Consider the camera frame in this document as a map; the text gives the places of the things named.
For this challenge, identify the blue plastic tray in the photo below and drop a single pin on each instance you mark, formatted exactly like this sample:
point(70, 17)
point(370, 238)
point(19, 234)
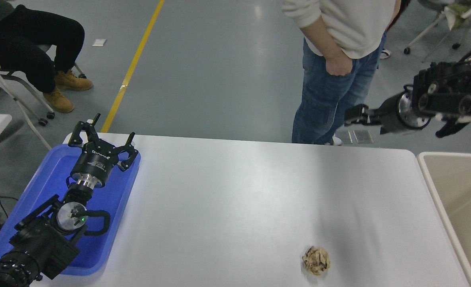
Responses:
point(113, 203)

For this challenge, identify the person's hand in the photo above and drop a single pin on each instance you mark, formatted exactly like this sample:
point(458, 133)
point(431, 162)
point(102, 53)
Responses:
point(339, 63)

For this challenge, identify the grey wheeled office chair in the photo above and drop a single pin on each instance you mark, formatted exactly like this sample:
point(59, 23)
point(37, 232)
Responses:
point(430, 4)

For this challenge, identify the crumpled tan paper ball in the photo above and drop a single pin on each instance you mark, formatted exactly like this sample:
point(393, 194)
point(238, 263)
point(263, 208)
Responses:
point(316, 261)

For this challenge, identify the white-frame chair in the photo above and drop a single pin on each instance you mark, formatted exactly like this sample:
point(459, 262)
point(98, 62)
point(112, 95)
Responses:
point(426, 32)

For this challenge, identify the white paper scrap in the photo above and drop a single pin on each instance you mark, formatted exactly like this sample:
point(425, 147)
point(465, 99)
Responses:
point(99, 42)

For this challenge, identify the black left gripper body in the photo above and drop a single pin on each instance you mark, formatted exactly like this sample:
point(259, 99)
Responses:
point(93, 163)

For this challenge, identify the standing person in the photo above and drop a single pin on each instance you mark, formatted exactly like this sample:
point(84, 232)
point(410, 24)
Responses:
point(339, 24)

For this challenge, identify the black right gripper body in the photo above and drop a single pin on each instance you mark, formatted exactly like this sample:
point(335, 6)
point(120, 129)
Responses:
point(389, 117)

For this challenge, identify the person with black-white sneakers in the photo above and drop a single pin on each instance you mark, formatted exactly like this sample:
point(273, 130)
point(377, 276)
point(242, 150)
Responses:
point(401, 10)

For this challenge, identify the pale green cloth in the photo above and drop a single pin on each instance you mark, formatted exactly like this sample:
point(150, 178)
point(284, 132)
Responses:
point(458, 14)

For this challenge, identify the large pale bin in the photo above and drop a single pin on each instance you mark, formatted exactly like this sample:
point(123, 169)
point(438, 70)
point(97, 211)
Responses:
point(458, 187)

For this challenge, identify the seated person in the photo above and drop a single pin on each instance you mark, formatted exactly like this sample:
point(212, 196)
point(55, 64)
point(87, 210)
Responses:
point(24, 44)

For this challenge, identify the clear floor plate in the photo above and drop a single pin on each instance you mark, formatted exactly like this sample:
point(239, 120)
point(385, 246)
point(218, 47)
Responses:
point(363, 136)
point(347, 137)

